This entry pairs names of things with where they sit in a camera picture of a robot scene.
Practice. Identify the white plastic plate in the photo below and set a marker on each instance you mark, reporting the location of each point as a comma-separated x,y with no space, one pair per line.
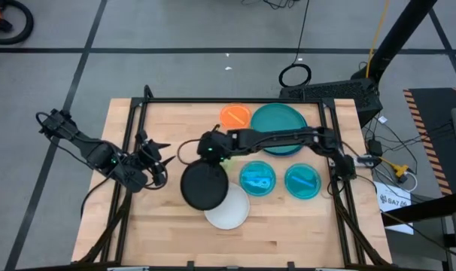
233,212

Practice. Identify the black mat hazard stripes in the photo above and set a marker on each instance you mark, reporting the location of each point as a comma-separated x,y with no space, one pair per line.
435,109

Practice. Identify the large teal plastic plate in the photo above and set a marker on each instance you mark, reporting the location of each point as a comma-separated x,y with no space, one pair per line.
277,116

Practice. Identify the black metal table frame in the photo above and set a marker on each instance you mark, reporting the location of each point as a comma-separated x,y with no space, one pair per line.
198,100

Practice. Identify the large blue plastic plate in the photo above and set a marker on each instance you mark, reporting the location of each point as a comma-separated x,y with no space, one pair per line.
282,154

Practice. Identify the small orange transparent plate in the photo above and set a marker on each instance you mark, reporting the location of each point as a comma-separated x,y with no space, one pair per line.
231,114

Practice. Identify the thick black slanted pole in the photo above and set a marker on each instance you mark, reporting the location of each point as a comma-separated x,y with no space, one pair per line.
397,34

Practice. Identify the black plastic plate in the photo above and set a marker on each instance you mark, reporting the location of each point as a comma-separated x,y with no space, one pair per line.
203,186

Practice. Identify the white power strip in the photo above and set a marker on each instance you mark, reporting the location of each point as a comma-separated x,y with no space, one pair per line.
363,160

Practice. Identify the black stand beam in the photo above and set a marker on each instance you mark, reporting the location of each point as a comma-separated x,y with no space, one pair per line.
420,212

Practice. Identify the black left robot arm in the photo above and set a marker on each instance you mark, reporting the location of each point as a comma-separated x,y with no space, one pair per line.
100,154

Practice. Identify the yellow plug connector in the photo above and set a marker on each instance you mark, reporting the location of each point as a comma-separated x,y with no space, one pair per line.
400,170

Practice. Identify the white printed paper sheet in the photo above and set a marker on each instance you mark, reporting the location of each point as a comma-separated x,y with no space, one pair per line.
393,199

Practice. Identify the black power adapter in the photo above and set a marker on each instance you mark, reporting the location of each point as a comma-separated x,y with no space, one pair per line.
374,147

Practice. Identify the cyan transparent plate patterned print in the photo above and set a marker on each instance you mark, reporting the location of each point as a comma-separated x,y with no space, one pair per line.
257,188

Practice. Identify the cyan transparent plate blue stripe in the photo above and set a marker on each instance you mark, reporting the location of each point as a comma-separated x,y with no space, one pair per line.
303,190

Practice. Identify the black perforated computer case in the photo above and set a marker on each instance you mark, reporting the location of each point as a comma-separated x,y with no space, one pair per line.
344,92

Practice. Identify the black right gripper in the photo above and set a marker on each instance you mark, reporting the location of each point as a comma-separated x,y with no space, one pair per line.
213,145

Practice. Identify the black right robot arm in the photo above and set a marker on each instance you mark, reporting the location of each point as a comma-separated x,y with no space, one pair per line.
280,137

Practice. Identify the small green transparent plate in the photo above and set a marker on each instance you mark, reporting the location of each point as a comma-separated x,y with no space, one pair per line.
230,162

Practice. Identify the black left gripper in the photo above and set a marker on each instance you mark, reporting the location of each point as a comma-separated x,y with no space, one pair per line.
149,154

